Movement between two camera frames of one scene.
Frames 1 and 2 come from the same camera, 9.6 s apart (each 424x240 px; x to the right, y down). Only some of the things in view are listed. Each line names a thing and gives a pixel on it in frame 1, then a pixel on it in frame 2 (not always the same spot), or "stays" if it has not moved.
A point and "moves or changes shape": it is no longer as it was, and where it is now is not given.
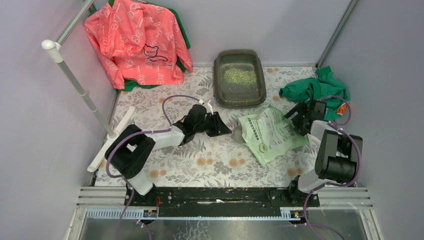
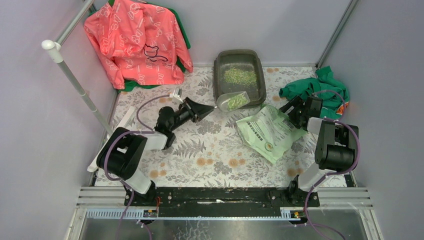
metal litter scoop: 237,134 -> 230,101
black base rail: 183,201 stays
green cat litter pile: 240,76 stays
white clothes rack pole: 55,50 stays
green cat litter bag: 268,134 moves or changes shape
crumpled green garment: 325,84 stays
